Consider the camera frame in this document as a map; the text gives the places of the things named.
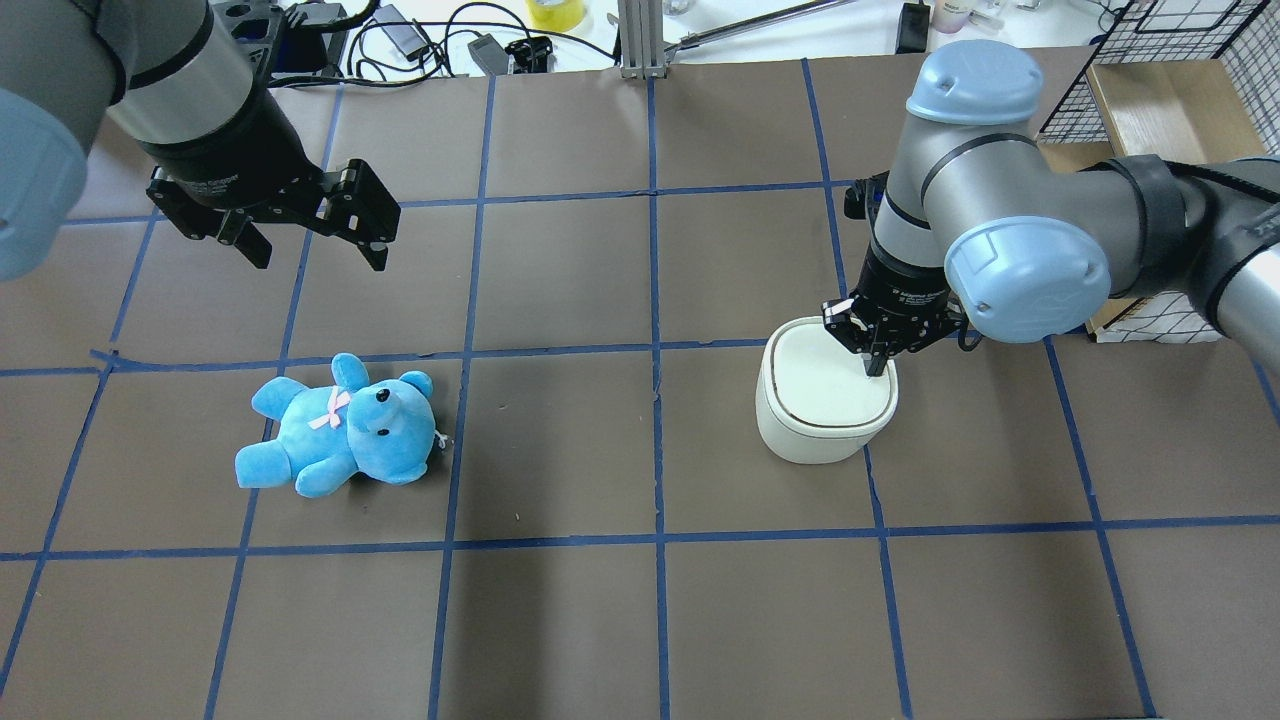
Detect yellow tape roll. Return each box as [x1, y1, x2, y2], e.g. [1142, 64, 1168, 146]
[525, 0, 588, 33]

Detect black power adapter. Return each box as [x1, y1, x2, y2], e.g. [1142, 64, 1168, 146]
[372, 3, 430, 61]

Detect grid-patterned storage box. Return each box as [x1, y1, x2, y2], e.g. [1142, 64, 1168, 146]
[1036, 0, 1280, 345]

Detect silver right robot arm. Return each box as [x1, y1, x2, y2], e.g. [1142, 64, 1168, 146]
[820, 40, 1279, 375]

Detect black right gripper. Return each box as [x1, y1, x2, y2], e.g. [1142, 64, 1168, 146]
[822, 245, 969, 377]

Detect white trash can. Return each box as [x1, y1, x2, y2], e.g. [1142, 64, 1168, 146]
[755, 316, 900, 465]

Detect blue teddy bear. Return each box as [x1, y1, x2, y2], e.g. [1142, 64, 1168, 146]
[234, 354, 449, 498]

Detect aluminium frame post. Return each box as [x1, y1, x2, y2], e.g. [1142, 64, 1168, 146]
[617, 0, 669, 79]

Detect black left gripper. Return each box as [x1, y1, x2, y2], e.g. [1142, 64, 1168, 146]
[140, 85, 401, 272]

